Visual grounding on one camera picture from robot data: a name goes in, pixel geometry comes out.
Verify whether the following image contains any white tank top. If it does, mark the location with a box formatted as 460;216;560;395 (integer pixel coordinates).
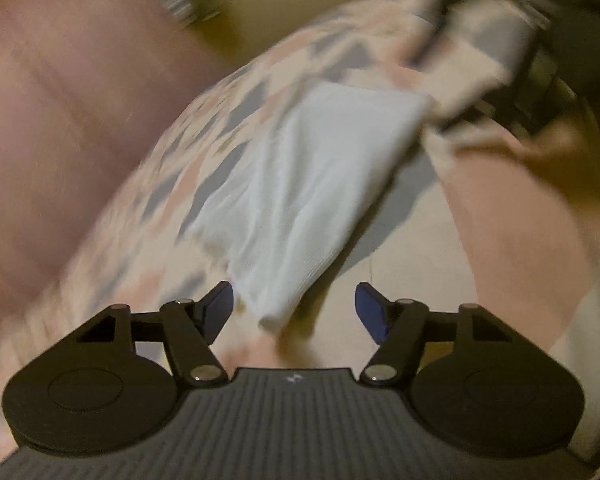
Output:
187;79;432;333

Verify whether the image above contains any pink grey checkered quilt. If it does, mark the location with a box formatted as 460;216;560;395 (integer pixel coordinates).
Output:
0;0;600;463

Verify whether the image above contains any pink patterned curtain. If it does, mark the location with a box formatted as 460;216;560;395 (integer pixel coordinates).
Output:
0;0;226;326

